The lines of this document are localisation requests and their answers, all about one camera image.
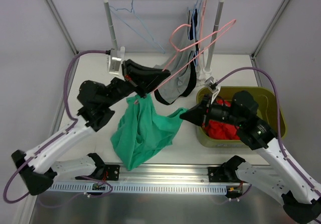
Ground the red tank top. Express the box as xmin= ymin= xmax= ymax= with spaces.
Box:
xmin=203 ymin=98 xmax=241 ymax=141

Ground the grey tank top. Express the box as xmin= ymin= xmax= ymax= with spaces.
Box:
xmin=153 ymin=33 xmax=198 ymax=104

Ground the green tank top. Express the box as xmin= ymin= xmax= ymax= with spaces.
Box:
xmin=110 ymin=95 xmax=187 ymax=171

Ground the light blue wire hanger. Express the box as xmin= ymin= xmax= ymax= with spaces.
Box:
xmin=108 ymin=0 xmax=166 ymax=54

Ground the pink wire hanger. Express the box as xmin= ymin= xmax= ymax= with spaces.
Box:
xmin=147 ymin=19 xmax=237 ymax=95

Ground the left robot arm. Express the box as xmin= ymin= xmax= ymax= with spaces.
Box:
xmin=12 ymin=60 xmax=170 ymax=196

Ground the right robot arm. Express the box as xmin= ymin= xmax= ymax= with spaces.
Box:
xmin=180 ymin=91 xmax=320 ymax=223

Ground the black tank top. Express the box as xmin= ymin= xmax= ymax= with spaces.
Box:
xmin=154 ymin=10 xmax=198 ymax=105

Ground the pink hanger far right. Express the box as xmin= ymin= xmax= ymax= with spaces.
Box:
xmin=198 ymin=0 xmax=207 ymax=62

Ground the olive green plastic basin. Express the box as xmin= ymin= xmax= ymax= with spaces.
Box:
xmin=196 ymin=86 xmax=286 ymax=150

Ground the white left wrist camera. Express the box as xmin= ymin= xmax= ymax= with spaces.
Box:
xmin=106 ymin=49 xmax=123 ymax=79

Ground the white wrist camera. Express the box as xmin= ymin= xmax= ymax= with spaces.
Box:
xmin=205 ymin=76 xmax=221 ymax=104
xmin=106 ymin=49 xmax=123 ymax=79

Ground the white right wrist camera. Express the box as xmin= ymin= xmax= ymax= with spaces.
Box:
xmin=205 ymin=76 xmax=221 ymax=104

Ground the aluminium mounting rail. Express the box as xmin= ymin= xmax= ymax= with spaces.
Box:
xmin=50 ymin=161 xmax=284 ymax=184

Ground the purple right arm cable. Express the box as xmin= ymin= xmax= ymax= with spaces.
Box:
xmin=215 ymin=67 xmax=321 ymax=224

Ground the white slotted cable duct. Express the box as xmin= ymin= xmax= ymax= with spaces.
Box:
xmin=49 ymin=182 xmax=227 ymax=195

